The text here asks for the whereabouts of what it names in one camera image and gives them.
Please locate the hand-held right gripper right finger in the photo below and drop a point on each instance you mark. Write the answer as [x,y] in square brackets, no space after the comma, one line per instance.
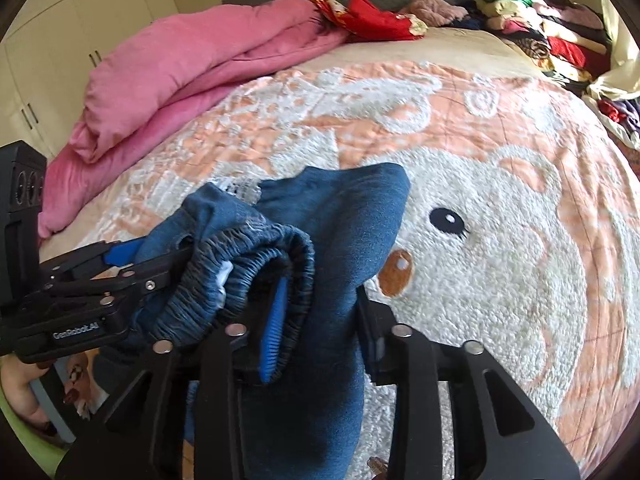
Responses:
[372,345]

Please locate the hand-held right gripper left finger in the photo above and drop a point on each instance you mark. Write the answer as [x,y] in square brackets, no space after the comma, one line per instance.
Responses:
[275,325]

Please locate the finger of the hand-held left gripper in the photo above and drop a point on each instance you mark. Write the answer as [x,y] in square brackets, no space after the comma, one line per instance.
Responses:
[122,252]
[145,277]

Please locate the blue pants with lace trim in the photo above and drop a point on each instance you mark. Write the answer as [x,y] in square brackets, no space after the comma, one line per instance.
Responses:
[340,240]

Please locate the person's left hand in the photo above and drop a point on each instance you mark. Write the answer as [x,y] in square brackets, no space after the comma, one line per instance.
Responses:
[17,390]

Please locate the peach printed blanket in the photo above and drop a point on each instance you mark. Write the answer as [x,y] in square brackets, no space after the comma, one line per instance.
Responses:
[500,285]

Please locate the white wardrobe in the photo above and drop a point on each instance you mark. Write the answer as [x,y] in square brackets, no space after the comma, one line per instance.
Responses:
[65,35]

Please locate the pink quilt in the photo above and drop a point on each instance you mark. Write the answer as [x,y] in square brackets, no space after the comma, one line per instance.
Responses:
[175,75]

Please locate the green cloth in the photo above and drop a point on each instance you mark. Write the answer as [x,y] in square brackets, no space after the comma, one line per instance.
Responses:
[30,450]

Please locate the beige bed sheet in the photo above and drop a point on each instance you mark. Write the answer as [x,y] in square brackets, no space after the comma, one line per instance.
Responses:
[475,45]

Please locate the red printed cloth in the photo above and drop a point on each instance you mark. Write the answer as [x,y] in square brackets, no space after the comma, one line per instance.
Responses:
[375,17]

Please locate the purple clothes pile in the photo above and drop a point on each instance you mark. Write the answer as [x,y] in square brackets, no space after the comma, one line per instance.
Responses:
[622,115]

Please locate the mauve fluffy cloth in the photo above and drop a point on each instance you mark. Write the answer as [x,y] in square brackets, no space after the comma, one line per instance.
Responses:
[435,7]

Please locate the stack of folded clothes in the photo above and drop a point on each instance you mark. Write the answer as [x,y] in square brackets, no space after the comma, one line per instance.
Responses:
[525,25]

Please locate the cream curtain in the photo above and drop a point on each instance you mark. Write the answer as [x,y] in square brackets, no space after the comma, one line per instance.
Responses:
[620,75]

